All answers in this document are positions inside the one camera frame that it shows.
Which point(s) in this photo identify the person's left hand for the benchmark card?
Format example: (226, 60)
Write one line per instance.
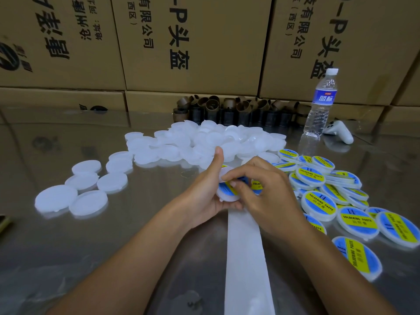
(203, 200)

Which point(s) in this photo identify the person's right hand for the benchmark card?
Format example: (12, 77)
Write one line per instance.
(279, 200)

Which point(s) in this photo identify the pile of white plastic lids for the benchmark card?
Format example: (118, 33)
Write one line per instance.
(190, 142)

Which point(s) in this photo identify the sticker roll with backing strip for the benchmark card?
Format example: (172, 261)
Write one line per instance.
(249, 272)

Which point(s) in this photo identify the person's left forearm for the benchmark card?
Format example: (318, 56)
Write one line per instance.
(121, 275)

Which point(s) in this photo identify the person's right forearm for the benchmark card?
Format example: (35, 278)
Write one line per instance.
(354, 278)

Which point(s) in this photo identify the white handheld controller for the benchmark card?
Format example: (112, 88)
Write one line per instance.
(339, 131)

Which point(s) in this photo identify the row of dark cardboard tubes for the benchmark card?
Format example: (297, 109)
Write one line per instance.
(226, 111)

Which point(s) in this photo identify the clear plastic water bottle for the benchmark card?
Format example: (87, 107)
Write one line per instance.
(321, 101)

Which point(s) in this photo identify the stack of brown cardboard boxes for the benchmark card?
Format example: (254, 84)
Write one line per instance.
(193, 46)

